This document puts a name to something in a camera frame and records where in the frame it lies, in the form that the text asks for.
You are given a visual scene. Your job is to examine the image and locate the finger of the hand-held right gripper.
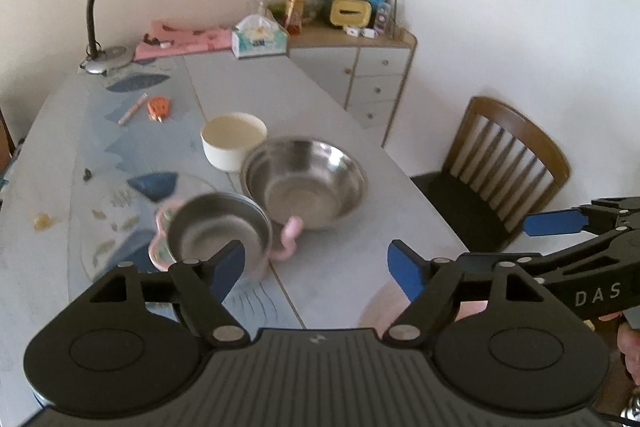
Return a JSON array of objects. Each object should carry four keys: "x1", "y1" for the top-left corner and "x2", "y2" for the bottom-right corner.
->
[
  {"x1": 460, "y1": 229, "x2": 640, "y2": 281},
  {"x1": 524, "y1": 196, "x2": 640, "y2": 238}
]

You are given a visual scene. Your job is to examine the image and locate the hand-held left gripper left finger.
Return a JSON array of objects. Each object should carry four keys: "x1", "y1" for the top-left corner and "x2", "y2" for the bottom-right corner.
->
[{"x1": 70, "y1": 239, "x2": 251, "y2": 349}]

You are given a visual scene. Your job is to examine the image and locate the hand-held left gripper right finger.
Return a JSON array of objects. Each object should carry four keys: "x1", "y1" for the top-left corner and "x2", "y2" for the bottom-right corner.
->
[{"x1": 380, "y1": 239, "x2": 566, "y2": 349}]

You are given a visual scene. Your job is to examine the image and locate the pink handled bowl steel insert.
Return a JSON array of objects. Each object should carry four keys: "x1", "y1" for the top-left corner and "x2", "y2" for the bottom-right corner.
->
[{"x1": 149, "y1": 192, "x2": 303, "y2": 280}]

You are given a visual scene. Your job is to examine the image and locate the large steel bowl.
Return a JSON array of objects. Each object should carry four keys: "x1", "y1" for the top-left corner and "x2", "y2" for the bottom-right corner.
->
[{"x1": 241, "y1": 137, "x2": 368, "y2": 230}]

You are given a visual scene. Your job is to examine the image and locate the cream bowl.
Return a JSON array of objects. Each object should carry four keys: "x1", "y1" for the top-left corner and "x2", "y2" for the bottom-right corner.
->
[{"x1": 201, "y1": 112, "x2": 267, "y2": 172}]

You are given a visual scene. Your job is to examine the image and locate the person's right hand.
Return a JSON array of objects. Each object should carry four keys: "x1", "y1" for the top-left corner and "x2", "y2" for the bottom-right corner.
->
[{"x1": 599, "y1": 311, "x2": 640, "y2": 385}]

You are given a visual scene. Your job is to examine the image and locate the wooden slat-back chair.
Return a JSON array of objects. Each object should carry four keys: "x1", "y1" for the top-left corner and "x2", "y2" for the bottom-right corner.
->
[{"x1": 410, "y1": 96, "x2": 571, "y2": 253}]

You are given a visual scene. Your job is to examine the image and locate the small orange toy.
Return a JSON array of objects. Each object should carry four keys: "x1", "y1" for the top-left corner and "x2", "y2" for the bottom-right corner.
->
[{"x1": 147, "y1": 96, "x2": 171, "y2": 122}]

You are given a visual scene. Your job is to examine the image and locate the pink pen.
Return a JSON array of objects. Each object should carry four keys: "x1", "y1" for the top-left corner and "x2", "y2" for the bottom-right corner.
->
[{"x1": 118, "y1": 93, "x2": 149, "y2": 125}]

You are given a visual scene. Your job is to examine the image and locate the grey drawer cabinet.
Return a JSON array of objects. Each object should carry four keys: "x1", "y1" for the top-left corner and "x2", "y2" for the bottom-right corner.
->
[{"x1": 287, "y1": 24, "x2": 417, "y2": 148}]

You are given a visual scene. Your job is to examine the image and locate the green white tissue box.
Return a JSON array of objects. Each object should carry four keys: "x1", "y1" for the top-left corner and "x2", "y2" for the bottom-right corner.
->
[{"x1": 231, "y1": 14, "x2": 290, "y2": 59}]

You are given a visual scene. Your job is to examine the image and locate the pink printed cloth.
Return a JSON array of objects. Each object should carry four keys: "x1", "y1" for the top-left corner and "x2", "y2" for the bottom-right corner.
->
[{"x1": 134, "y1": 21, "x2": 233, "y2": 60}]

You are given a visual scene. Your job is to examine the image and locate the clear stick holder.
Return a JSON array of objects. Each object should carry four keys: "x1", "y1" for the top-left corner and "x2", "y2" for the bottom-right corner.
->
[{"x1": 387, "y1": 0, "x2": 404, "y2": 40}]

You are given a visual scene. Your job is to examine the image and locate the yellow tissue box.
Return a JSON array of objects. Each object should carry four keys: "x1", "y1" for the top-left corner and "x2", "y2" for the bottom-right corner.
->
[{"x1": 330, "y1": 0, "x2": 373, "y2": 29}]

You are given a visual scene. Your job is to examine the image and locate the clear bottle orange label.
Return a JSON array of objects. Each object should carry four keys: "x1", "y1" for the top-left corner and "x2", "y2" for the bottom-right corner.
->
[{"x1": 285, "y1": 0, "x2": 305, "y2": 35}]

